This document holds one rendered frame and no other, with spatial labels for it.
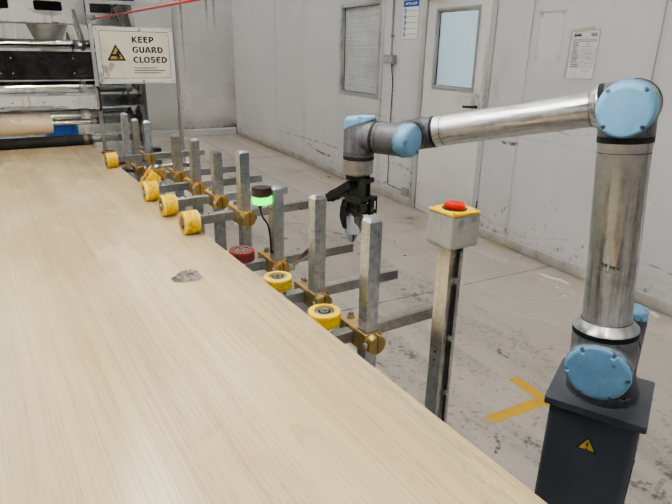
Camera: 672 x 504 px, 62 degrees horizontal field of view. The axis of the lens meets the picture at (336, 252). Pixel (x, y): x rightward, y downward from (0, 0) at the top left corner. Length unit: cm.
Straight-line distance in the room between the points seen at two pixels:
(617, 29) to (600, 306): 286
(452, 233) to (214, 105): 969
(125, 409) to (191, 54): 961
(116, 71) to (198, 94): 673
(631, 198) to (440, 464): 74
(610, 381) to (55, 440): 117
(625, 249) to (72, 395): 118
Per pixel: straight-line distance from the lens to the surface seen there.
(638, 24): 403
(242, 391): 107
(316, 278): 155
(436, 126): 163
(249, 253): 173
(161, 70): 391
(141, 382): 114
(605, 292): 143
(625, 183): 136
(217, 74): 1060
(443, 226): 105
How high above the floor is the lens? 150
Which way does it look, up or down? 20 degrees down
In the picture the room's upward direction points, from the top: 1 degrees clockwise
